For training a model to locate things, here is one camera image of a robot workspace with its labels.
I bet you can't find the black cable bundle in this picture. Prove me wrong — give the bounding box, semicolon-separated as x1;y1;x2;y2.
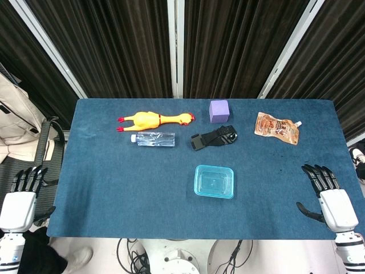
216;239;254;274
115;238;152;274

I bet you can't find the blue table cloth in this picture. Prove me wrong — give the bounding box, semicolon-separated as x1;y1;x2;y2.
46;98;359;241

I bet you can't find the yellow rubber chicken toy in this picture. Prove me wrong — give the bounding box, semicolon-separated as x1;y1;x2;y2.
116;111;197;132

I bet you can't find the purple foam cube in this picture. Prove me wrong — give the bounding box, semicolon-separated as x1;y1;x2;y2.
209;99;231;124

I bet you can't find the brown spouted sauce pouch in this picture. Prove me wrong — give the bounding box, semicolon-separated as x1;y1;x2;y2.
254;111;303;146

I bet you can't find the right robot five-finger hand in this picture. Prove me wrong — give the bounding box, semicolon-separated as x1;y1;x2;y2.
295;164;359;232

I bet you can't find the black office chair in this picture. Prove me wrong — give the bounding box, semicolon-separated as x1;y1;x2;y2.
0;116;68;227

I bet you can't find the white and black sneaker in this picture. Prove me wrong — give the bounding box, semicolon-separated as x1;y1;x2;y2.
348;146;365;184

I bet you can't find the clear plastic water bottle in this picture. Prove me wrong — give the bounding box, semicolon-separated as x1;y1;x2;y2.
130;132;176;147

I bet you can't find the white frame post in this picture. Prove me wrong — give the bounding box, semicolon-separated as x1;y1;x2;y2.
257;0;326;99
8;0;88;99
167;0;185;99

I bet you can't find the dark pleated curtain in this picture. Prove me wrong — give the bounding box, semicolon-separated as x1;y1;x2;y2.
267;0;365;142
0;0;81;131
25;0;173;99
183;0;311;99

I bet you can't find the white shoe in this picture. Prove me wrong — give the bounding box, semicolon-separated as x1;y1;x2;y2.
66;247;94;268

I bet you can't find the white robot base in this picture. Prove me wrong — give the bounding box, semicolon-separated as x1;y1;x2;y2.
139;238;244;274

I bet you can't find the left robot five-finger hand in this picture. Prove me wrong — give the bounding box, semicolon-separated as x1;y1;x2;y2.
0;167;56;232

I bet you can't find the black trouser leg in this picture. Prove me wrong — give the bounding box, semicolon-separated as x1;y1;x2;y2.
17;228;70;274

